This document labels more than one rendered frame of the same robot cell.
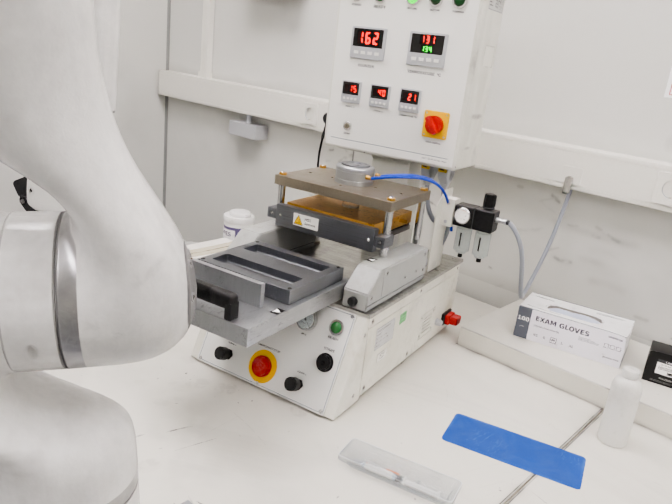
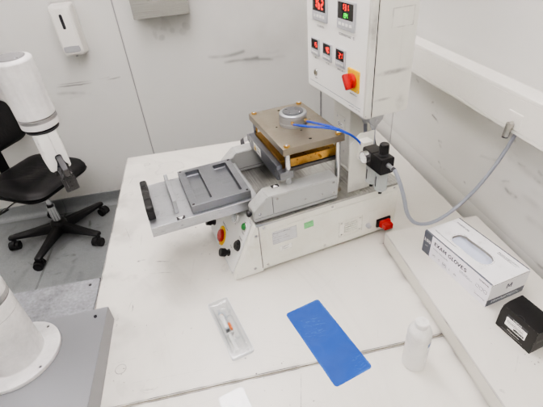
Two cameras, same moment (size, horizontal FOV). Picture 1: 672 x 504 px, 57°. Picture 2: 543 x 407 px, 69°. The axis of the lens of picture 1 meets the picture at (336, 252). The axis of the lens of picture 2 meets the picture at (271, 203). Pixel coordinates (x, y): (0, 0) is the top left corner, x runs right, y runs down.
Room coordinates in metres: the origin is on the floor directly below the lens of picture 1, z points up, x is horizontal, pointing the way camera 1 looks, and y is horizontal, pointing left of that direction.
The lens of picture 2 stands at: (0.40, -0.66, 1.59)
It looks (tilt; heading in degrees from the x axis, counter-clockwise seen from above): 35 degrees down; 41
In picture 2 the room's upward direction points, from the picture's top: 5 degrees counter-clockwise
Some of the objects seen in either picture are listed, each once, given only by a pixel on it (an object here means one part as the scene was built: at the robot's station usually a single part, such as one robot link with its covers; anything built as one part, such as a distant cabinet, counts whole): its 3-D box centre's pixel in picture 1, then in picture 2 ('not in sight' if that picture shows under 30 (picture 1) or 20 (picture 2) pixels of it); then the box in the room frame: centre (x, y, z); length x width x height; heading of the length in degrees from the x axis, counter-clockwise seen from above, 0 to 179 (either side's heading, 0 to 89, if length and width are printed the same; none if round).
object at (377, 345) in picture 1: (343, 308); (296, 204); (1.24, -0.03, 0.84); 0.53 x 0.37 x 0.17; 150
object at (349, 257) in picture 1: (351, 262); (305, 174); (1.28, -0.04, 0.93); 0.46 x 0.35 x 0.01; 150
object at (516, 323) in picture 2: (670, 366); (525, 323); (1.15, -0.70, 0.83); 0.09 x 0.06 x 0.07; 61
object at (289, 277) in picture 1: (271, 269); (212, 183); (1.03, 0.11, 0.98); 0.20 x 0.17 x 0.03; 60
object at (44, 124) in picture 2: not in sight; (38, 119); (0.73, 0.32, 1.25); 0.09 x 0.08 x 0.03; 77
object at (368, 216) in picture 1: (354, 203); (294, 137); (1.25, -0.03, 1.07); 0.22 x 0.17 x 0.10; 60
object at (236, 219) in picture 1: (237, 236); not in sight; (1.70, 0.29, 0.82); 0.09 x 0.09 x 0.15
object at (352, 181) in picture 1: (367, 194); (306, 131); (1.27, -0.05, 1.08); 0.31 x 0.24 x 0.13; 60
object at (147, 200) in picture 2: (197, 292); (147, 199); (0.87, 0.20, 0.99); 0.15 x 0.02 x 0.04; 60
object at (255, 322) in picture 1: (253, 282); (197, 191); (0.98, 0.13, 0.97); 0.30 x 0.22 x 0.08; 150
